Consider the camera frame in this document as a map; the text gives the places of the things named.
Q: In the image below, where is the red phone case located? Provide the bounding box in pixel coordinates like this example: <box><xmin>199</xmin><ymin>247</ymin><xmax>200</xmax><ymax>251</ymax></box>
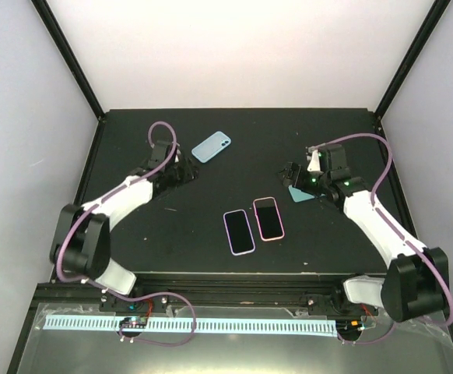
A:
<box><xmin>255</xmin><ymin>199</ymin><xmax>283</xmax><ymax>239</ymax></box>

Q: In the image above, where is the pink phone case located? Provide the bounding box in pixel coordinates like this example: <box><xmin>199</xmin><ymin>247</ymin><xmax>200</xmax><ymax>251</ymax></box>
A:
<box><xmin>252</xmin><ymin>196</ymin><xmax>286</xmax><ymax>242</ymax></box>

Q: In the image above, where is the black phone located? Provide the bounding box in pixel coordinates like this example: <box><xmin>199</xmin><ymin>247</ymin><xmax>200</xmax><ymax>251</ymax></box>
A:
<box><xmin>225</xmin><ymin>211</ymin><xmax>254</xmax><ymax>253</ymax></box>

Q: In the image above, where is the lilac phone case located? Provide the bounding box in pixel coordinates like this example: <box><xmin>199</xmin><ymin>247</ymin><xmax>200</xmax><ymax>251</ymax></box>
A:
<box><xmin>223</xmin><ymin>209</ymin><xmax>257</xmax><ymax>257</ymax></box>

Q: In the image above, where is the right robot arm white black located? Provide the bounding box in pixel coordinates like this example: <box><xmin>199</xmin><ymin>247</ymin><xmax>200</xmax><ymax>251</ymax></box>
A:
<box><xmin>278</xmin><ymin>144</ymin><xmax>453</xmax><ymax>325</ymax></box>

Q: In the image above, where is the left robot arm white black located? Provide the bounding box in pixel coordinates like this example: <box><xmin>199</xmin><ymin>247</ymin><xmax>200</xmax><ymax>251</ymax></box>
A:
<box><xmin>49</xmin><ymin>141</ymin><xmax>198</xmax><ymax>311</ymax></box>

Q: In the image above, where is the teal phone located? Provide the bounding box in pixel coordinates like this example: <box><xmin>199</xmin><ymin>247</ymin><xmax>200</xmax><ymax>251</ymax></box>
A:
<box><xmin>288</xmin><ymin>186</ymin><xmax>315</xmax><ymax>203</ymax></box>

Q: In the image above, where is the light blue phone case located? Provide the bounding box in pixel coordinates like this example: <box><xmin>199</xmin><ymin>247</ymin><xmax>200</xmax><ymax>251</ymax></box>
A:
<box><xmin>191</xmin><ymin>131</ymin><xmax>231</xmax><ymax>164</ymax></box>

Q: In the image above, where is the right small circuit board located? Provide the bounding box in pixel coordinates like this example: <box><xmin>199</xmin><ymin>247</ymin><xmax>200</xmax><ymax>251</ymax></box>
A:
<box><xmin>342</xmin><ymin>319</ymin><xmax>371</xmax><ymax>331</ymax></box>

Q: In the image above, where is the small circuit board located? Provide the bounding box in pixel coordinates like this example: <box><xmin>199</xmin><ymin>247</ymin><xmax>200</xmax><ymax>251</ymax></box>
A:
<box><xmin>119</xmin><ymin>316</ymin><xmax>148</xmax><ymax>329</ymax></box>
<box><xmin>342</xmin><ymin>319</ymin><xmax>371</xmax><ymax>331</ymax></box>

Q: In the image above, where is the left small circuit board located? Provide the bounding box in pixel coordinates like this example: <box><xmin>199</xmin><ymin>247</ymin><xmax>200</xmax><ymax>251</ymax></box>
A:
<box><xmin>119</xmin><ymin>316</ymin><xmax>148</xmax><ymax>329</ymax></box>

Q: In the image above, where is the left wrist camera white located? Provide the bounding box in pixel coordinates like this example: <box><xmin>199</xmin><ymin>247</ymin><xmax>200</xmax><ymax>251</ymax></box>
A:
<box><xmin>174</xmin><ymin>150</ymin><xmax>181</xmax><ymax>163</ymax></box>

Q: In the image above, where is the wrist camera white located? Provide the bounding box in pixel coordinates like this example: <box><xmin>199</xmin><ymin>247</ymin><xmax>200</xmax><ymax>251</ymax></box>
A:
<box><xmin>307</xmin><ymin>146</ymin><xmax>321</xmax><ymax>172</ymax></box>
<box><xmin>174</xmin><ymin>150</ymin><xmax>181</xmax><ymax>163</ymax></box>

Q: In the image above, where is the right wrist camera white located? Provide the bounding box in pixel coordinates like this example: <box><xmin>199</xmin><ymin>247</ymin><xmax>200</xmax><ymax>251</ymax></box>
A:
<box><xmin>307</xmin><ymin>146</ymin><xmax>321</xmax><ymax>172</ymax></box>

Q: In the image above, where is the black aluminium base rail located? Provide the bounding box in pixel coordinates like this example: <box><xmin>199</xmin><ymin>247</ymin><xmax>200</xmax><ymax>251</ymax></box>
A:
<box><xmin>97</xmin><ymin>272</ymin><xmax>387</xmax><ymax>316</ymax></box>

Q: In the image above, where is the left purple base cable loop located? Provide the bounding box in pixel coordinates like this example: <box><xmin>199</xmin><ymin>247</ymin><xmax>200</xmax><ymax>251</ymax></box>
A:
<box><xmin>90</xmin><ymin>278</ymin><xmax>197</xmax><ymax>347</ymax></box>

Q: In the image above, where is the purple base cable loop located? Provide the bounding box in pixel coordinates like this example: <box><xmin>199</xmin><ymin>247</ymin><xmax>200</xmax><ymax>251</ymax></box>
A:
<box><xmin>337</xmin><ymin>319</ymin><xmax>397</xmax><ymax>347</ymax></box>
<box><xmin>90</xmin><ymin>278</ymin><xmax>197</xmax><ymax>347</ymax></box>

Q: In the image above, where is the right purple base cable loop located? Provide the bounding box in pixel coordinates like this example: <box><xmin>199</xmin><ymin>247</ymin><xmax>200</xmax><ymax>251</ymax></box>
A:
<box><xmin>337</xmin><ymin>319</ymin><xmax>397</xmax><ymax>347</ymax></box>

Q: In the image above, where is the light blue slotted cable duct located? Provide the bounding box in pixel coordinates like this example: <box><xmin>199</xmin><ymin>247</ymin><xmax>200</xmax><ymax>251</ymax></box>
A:
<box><xmin>43</xmin><ymin>315</ymin><xmax>337</xmax><ymax>337</ymax></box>

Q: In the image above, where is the left black frame post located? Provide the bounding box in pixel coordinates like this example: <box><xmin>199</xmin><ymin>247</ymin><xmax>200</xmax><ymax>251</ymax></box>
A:
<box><xmin>31</xmin><ymin>0</ymin><xmax>105</xmax><ymax>120</ymax></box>

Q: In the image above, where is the black frame post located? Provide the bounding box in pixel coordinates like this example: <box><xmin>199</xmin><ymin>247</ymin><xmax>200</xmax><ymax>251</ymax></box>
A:
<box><xmin>374</xmin><ymin>0</ymin><xmax>451</xmax><ymax>120</ymax></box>
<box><xmin>31</xmin><ymin>0</ymin><xmax>105</xmax><ymax>120</ymax></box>

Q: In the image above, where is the right black frame post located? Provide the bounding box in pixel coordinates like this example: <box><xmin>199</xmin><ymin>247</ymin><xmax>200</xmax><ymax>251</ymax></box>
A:
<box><xmin>374</xmin><ymin>0</ymin><xmax>451</xmax><ymax>120</ymax></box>

